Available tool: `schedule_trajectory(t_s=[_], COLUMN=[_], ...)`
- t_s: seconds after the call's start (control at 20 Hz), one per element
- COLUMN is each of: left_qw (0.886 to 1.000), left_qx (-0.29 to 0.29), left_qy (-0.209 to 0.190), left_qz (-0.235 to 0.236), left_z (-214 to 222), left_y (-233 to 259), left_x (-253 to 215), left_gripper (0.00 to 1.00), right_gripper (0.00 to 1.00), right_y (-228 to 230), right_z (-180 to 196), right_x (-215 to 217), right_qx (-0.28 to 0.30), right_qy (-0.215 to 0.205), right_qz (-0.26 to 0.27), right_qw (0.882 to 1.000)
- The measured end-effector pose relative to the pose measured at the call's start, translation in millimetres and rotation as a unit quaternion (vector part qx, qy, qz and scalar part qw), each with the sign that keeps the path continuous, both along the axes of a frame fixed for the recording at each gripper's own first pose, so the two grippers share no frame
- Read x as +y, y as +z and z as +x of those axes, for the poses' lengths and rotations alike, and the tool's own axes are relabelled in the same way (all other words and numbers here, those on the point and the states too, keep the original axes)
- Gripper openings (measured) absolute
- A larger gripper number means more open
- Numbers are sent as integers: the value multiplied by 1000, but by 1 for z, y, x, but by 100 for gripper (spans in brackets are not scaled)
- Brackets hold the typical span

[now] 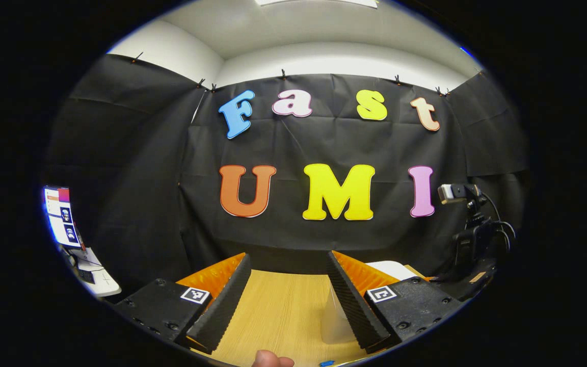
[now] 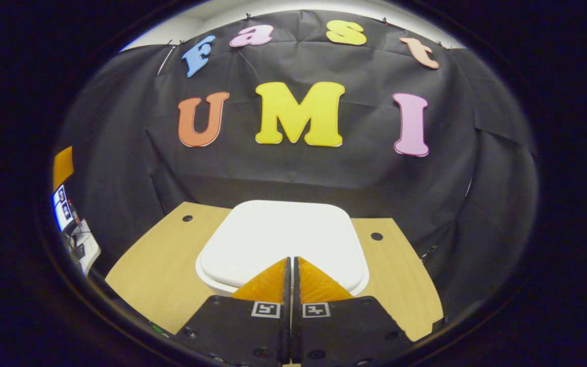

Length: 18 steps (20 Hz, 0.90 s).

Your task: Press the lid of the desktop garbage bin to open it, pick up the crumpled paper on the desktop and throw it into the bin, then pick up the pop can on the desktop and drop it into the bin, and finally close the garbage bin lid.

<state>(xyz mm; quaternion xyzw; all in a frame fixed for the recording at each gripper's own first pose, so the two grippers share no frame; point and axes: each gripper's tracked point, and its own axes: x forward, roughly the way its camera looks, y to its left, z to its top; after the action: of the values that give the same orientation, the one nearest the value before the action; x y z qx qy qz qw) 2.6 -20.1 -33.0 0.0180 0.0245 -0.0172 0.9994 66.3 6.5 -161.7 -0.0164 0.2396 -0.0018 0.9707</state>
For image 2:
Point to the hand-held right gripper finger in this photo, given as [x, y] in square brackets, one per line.
[296, 331]
[286, 331]

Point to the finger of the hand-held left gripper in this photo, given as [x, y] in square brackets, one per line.
[63, 168]

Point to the white garbage bin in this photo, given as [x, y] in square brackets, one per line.
[217, 288]

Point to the white garbage bin lid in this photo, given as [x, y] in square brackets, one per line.
[283, 234]

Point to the wooden desktop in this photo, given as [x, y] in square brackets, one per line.
[161, 265]

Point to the computer monitor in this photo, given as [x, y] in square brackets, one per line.
[61, 209]

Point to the black backdrop cloth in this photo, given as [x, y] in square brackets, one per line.
[120, 127]

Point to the black keyboard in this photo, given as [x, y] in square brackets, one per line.
[80, 251]

